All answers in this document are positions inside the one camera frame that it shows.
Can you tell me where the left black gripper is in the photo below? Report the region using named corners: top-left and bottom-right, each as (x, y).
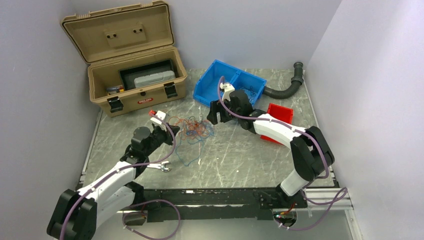
top-left (144, 122), bottom-right (180, 157)

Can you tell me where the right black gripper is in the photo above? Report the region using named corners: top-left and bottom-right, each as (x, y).
top-left (206, 98), bottom-right (241, 126)

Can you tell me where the blue wire bundle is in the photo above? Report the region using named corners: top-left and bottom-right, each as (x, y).
top-left (173, 122), bottom-right (215, 167)

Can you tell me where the orange wire bundle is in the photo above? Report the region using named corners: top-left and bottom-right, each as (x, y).
top-left (167, 115), bottom-right (215, 142)

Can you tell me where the black wire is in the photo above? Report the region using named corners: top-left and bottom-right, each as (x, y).
top-left (240, 86), bottom-right (259, 104)

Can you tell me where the red plastic bin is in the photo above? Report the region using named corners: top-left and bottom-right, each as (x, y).
top-left (267, 103), bottom-right (294, 124)

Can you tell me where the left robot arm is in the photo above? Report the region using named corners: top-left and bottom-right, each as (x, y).
top-left (46, 124), bottom-right (180, 240)

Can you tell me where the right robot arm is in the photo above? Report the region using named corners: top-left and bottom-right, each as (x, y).
top-left (207, 90), bottom-right (335, 208)

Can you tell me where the blue double plastic bin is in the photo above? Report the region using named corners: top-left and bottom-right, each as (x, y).
top-left (193, 59), bottom-right (267, 107)

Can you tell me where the silver open-end wrench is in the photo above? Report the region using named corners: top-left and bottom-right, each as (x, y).
top-left (146, 161), bottom-right (172, 173)

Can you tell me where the grey case in toolbox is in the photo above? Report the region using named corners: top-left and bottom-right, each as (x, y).
top-left (134, 70), bottom-right (175, 88)

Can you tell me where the yellow black tool in toolbox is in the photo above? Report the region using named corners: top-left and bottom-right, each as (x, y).
top-left (105, 85), bottom-right (125, 95)

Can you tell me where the black tray in toolbox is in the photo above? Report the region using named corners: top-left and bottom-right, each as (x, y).
top-left (118, 58), bottom-right (179, 90)

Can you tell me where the tan plastic toolbox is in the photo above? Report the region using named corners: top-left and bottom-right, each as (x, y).
top-left (61, 0), bottom-right (187, 118)

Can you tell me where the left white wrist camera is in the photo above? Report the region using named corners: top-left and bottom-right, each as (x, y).
top-left (149, 110), bottom-right (168, 131)

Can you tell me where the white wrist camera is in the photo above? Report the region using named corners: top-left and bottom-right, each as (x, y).
top-left (149, 110), bottom-right (168, 131)
top-left (219, 82), bottom-right (235, 101)

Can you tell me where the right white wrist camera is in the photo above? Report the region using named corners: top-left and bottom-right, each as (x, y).
top-left (219, 82), bottom-right (235, 101)

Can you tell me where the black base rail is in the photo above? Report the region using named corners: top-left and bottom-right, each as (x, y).
top-left (132, 187), bottom-right (309, 223)

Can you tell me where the black corrugated hose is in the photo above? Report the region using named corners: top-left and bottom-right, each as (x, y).
top-left (262, 61), bottom-right (305, 100)

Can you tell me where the aluminium frame rail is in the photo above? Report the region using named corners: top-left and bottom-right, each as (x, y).
top-left (61, 187), bottom-right (354, 216)

